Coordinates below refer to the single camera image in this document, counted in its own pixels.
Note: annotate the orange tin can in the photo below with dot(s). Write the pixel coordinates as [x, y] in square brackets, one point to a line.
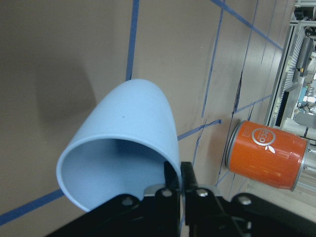
[265, 154]

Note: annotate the light blue cup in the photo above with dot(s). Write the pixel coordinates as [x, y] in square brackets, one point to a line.
[121, 148]

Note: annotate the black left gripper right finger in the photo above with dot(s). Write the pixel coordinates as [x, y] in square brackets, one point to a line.
[190, 185]

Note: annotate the aluminium frame rail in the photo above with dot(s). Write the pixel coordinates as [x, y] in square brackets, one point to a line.
[293, 68]

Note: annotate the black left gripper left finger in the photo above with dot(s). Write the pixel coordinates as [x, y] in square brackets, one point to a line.
[171, 184]

